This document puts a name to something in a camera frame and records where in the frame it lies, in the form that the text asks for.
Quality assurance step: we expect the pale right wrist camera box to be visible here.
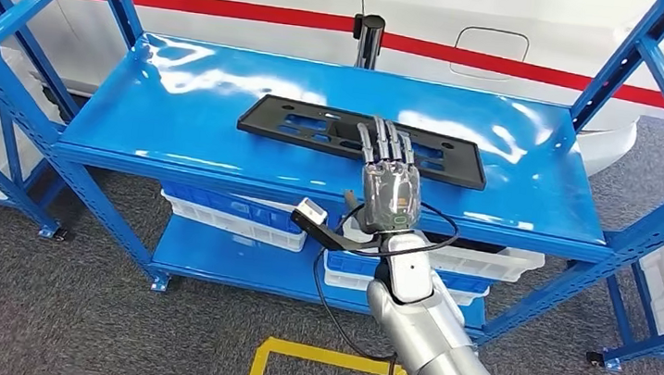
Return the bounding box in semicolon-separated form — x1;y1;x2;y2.
289;195;332;231

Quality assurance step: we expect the black stanchion post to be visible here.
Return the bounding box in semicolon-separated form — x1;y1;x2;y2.
348;12;387;72

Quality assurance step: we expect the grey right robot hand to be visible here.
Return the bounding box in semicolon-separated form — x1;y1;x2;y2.
340;112;431;239

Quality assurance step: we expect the black plastic plate bracket part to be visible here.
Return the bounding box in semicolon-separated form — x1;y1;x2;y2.
232;91;494;193

